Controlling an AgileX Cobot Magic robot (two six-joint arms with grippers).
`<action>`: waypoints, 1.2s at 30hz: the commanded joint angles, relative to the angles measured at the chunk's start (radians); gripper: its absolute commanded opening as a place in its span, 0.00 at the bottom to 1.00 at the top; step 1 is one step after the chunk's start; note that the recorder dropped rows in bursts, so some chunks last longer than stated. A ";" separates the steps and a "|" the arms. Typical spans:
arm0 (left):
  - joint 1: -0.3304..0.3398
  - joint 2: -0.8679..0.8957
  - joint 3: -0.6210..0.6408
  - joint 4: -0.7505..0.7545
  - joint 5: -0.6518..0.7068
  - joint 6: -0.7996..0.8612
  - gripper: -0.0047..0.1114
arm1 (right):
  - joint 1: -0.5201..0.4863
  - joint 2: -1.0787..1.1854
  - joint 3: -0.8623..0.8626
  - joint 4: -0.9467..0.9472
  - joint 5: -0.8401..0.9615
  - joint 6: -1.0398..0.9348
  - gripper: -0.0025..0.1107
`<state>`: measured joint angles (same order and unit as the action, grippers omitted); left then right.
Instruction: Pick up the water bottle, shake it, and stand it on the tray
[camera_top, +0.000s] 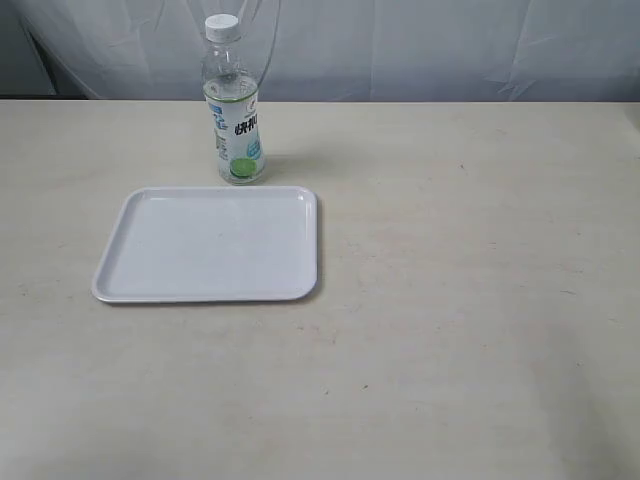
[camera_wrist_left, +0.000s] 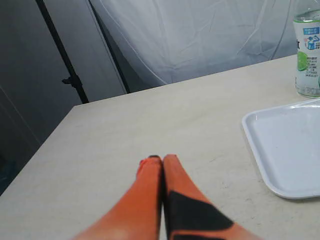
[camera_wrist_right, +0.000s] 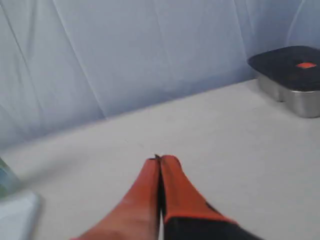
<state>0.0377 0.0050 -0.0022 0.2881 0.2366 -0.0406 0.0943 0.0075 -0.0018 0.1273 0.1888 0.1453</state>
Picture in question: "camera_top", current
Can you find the white backdrop curtain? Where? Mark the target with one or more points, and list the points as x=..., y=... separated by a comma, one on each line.
x=328, y=50

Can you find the white rectangular plastic tray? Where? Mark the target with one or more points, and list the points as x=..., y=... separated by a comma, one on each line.
x=211, y=244

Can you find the clear plastic drink bottle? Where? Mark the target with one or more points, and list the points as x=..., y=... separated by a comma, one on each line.
x=231, y=93

